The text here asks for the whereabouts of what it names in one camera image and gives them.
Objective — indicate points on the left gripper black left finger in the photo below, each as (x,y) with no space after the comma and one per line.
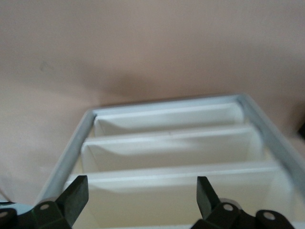
(71,205)

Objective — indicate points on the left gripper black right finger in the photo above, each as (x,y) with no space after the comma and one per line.
(209,210)

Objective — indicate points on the brown table mat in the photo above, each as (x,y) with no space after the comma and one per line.
(143,47)

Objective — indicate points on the white drawer cabinet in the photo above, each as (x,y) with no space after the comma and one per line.
(276,143)

